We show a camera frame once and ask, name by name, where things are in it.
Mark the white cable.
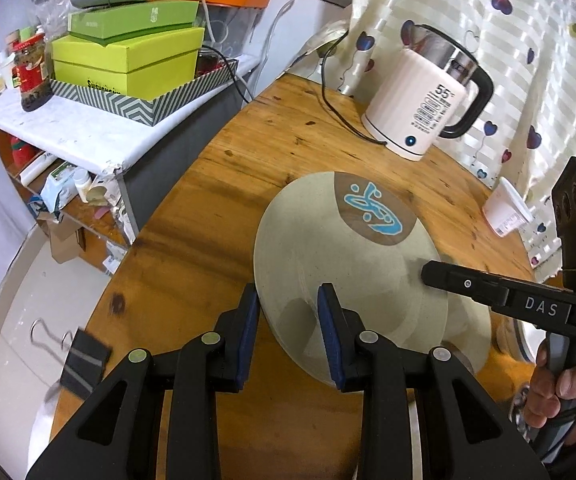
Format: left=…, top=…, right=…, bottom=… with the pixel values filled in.
left=175, top=0, right=219, bottom=47

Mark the beige plate underneath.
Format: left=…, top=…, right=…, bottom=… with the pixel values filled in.
left=441, top=294, right=491, bottom=375

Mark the dark green flat box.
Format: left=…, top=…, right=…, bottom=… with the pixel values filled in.
left=68, top=0, right=198, bottom=46

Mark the heart patterned curtain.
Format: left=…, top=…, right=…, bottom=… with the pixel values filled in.
left=337, top=0, right=576, bottom=281

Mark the black binder clip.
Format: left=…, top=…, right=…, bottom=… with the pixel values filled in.
left=30, top=318, right=112, bottom=400

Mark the chevron patterned tray box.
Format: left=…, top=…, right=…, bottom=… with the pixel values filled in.
left=50, top=58, right=239, bottom=127

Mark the beige plate with blue logo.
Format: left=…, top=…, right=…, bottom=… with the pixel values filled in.
left=253, top=171, right=448, bottom=385

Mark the white electric kettle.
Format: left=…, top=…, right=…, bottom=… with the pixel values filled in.
left=361, top=22, right=494, bottom=162

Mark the lime green box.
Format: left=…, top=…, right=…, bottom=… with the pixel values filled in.
left=52, top=27, right=204, bottom=100

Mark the person's right hand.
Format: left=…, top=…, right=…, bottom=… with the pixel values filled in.
left=523, top=341, right=576, bottom=445

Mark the cardboard box on floor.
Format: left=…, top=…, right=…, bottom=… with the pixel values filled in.
left=48, top=216, right=85, bottom=264

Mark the black kettle power cord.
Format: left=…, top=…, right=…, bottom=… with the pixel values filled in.
left=317, top=41, right=388, bottom=148

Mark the white pouch on shelf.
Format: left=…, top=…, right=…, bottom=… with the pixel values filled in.
left=40, top=162, right=92, bottom=214

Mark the red labelled jar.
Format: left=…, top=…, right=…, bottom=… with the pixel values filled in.
left=14, top=34, right=53, bottom=112

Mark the white shelf unit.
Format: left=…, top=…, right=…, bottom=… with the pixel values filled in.
left=0, top=79, right=248, bottom=248

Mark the white plastic cup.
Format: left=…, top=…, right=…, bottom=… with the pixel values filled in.
left=482, top=177, right=533, bottom=237

